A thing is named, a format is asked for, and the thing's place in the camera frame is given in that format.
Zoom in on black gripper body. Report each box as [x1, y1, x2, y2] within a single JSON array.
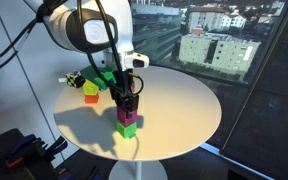
[[110, 69, 139, 100]]

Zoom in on magenta block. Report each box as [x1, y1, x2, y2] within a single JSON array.
[[116, 105, 139, 127]]

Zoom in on light green block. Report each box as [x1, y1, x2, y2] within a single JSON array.
[[82, 79, 100, 97]]

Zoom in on orange block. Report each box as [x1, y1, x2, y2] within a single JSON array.
[[83, 93, 100, 105]]

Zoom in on zebra checker fabric cube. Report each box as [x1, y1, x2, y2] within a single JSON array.
[[58, 70, 87, 89]]

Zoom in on black and blue clamp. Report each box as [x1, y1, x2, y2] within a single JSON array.
[[45, 135, 69, 158]]

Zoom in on white red-roofed building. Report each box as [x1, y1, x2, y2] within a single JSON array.
[[187, 6, 248, 34]]

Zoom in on beige building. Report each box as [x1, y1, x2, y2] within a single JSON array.
[[178, 32, 262, 75]]

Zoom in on orange clamp grip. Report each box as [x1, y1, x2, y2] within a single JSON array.
[[5, 156, 25, 169]]

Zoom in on black tool rack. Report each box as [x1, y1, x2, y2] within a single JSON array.
[[0, 128, 57, 180]]

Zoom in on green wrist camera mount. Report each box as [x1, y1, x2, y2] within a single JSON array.
[[80, 65, 117, 92]]

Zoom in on white table pedestal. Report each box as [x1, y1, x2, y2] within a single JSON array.
[[108, 159, 169, 180]]

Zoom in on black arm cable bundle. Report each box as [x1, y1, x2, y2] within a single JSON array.
[[0, 0, 68, 78]]

